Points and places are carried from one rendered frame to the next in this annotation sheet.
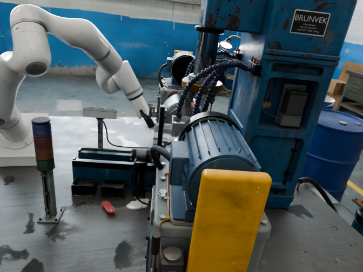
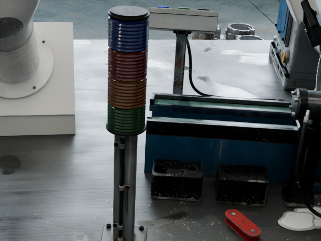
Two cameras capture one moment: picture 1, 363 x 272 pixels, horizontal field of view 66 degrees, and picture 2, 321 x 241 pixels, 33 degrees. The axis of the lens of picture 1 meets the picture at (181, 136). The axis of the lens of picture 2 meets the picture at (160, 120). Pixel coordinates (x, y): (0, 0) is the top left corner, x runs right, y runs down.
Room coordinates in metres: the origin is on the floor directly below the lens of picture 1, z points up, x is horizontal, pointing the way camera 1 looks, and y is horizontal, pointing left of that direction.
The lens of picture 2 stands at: (0.12, 0.33, 1.43)
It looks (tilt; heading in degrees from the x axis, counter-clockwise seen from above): 27 degrees down; 7
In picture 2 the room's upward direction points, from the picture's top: 3 degrees clockwise
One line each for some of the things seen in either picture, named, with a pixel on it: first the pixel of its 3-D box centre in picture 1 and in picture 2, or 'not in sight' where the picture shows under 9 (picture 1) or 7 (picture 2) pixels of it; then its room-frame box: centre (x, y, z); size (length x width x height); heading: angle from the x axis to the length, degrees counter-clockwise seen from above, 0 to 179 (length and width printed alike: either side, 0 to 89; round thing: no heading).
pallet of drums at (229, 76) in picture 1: (233, 75); not in sight; (6.38, -0.99, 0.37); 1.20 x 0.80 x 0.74; 102
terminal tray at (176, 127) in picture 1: (184, 127); not in sight; (1.22, -0.01, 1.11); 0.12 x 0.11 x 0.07; 95
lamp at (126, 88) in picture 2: (44, 150); (127, 87); (0.87, 0.48, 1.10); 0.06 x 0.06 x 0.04
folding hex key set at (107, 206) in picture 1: (108, 208); (242, 225); (0.95, 0.27, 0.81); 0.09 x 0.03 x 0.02; 40
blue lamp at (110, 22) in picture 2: (41, 127); (128, 31); (0.87, 0.48, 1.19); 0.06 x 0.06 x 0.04
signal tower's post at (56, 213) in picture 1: (46, 171); (125, 138); (0.87, 0.48, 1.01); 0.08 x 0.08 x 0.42; 6
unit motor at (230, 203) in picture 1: (195, 204); not in sight; (0.59, -0.06, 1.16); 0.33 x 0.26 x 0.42; 6
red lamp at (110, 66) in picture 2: (42, 139); (127, 60); (0.87, 0.48, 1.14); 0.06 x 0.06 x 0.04
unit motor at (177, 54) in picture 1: (176, 83); not in sight; (1.86, 0.07, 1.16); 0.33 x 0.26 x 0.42; 6
